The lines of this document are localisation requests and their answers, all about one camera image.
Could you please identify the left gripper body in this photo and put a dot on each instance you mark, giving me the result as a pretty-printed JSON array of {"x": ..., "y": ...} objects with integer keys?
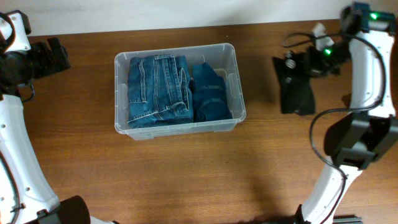
[{"x": 55, "y": 54}]

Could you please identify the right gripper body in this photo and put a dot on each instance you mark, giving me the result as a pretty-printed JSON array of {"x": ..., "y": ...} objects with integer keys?
[{"x": 328, "y": 61}]

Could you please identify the black garment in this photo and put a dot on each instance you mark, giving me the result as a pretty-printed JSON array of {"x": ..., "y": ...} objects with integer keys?
[{"x": 296, "y": 95}]

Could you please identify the dark blue jeans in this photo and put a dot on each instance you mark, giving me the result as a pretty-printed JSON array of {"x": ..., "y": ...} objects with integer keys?
[{"x": 159, "y": 92}]

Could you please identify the teal blue garment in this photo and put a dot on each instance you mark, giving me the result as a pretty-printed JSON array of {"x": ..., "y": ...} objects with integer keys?
[{"x": 209, "y": 95}]

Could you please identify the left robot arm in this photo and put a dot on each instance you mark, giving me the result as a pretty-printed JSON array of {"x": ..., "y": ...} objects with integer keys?
[{"x": 26, "y": 196}]

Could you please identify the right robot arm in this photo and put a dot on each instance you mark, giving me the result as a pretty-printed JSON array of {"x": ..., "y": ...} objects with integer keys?
[{"x": 369, "y": 126}]

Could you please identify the clear plastic storage bin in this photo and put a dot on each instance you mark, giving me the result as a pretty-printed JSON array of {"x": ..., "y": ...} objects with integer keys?
[{"x": 220, "y": 57}]

